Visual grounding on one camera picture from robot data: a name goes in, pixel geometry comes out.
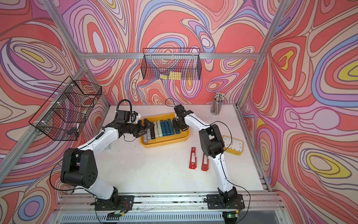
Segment yellow plastic storage tray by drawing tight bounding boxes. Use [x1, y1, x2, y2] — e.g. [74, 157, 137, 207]
[140, 113, 190, 148]

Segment black wire basket left wall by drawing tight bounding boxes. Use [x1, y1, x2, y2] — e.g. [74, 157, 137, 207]
[29, 76, 102, 141]

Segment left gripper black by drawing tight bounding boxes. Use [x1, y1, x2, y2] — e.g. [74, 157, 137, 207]
[124, 119, 154, 138]

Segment black wire basket wall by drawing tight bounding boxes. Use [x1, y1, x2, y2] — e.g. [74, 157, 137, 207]
[29, 76, 102, 141]
[141, 47, 202, 80]

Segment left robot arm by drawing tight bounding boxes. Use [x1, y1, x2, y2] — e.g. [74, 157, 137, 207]
[60, 110, 154, 200]

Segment beige pruning pliers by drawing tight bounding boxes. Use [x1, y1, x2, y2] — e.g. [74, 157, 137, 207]
[153, 121, 159, 139]

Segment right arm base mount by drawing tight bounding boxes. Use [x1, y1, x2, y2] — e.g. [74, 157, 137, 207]
[204, 194, 246, 211]

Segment pencil holder cup with pencils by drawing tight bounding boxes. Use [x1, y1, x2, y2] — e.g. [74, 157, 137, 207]
[210, 92, 226, 115]

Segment yellow alarm clock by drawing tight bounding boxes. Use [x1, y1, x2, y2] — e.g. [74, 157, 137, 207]
[222, 135, 244, 155]

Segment black pruning pliers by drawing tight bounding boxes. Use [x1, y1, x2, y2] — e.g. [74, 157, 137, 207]
[150, 127, 156, 140]

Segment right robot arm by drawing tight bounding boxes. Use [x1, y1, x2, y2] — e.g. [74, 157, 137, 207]
[172, 105, 238, 206]

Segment teal pliers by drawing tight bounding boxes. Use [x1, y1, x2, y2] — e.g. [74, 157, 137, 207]
[172, 118, 180, 134]
[160, 120, 167, 137]
[167, 119, 175, 135]
[164, 120, 171, 136]

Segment red pliers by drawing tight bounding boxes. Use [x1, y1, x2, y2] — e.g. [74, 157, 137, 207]
[189, 147, 197, 169]
[201, 154, 209, 172]

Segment light green pliers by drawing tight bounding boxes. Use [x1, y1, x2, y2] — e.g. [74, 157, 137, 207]
[157, 120, 163, 137]

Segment black wire basket back wall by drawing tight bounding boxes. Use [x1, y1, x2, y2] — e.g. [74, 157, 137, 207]
[141, 47, 202, 80]

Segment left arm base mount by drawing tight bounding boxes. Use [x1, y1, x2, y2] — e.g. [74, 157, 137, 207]
[91, 195, 135, 211]

